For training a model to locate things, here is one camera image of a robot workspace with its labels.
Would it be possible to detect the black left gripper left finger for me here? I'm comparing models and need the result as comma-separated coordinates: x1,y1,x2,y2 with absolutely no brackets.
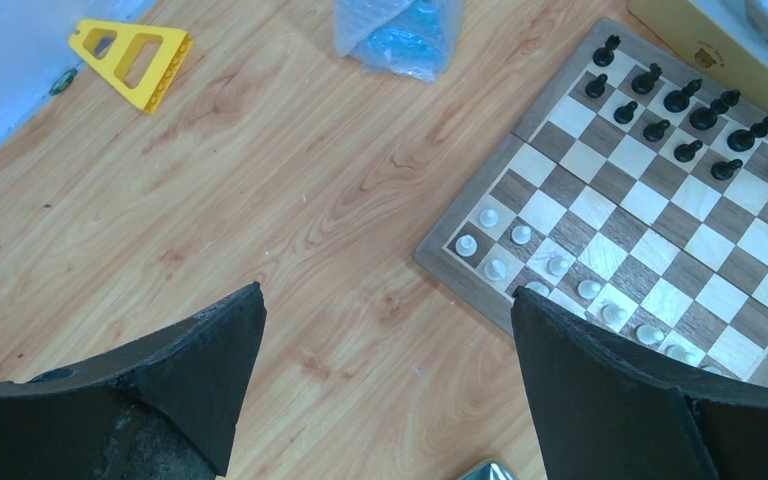
0,283,267,479

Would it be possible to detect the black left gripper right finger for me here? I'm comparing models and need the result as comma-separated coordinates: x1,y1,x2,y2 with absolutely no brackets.
511,287,768,479

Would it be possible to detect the wooden chess board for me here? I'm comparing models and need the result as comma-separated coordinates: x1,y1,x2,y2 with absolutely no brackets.
414,18,768,387

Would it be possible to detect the silver metal tin box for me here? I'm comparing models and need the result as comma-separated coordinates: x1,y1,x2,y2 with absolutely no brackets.
627,0,768,111

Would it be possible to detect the silver tin lid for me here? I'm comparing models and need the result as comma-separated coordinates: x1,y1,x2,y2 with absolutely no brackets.
458,460,516,480

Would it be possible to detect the yellow trapezoid toy block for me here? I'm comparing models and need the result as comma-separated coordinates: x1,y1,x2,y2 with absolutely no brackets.
68,19,194,115

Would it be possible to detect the clear bubble wrap bag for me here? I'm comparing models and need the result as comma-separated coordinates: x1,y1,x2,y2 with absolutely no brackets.
333,0,464,83

